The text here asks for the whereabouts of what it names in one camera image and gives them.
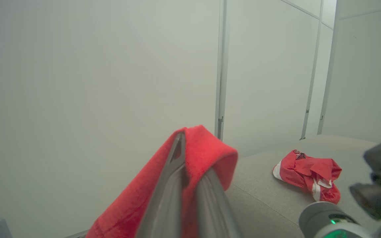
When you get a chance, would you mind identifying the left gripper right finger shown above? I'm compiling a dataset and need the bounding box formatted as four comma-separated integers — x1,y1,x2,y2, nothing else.
196,168,244,238

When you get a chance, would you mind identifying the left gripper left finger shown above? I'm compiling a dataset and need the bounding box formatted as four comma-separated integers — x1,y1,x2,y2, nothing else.
136,132,189,238

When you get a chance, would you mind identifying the red cloth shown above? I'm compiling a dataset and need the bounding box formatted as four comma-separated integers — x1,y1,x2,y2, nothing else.
85,125,239,238

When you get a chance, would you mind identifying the red white-striped garment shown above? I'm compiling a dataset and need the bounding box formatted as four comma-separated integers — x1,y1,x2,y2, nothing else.
273,149,343,204

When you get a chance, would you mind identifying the grey fabric sofa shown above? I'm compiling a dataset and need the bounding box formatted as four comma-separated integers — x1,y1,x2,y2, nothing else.
225,134,381,238

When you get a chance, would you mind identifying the wide white partition panel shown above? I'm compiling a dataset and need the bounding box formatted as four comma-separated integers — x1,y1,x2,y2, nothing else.
0,0,224,238

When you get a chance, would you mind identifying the white partition panel grey post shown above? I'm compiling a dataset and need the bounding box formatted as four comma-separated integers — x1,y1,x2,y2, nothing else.
317,0,381,144
221,0,324,160

